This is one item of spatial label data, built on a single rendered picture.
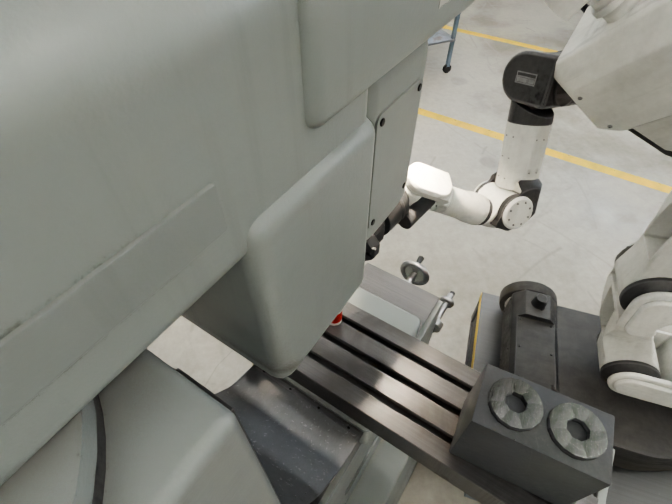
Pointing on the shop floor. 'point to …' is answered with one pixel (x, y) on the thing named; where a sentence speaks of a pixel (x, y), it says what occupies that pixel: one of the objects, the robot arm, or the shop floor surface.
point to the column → (146, 448)
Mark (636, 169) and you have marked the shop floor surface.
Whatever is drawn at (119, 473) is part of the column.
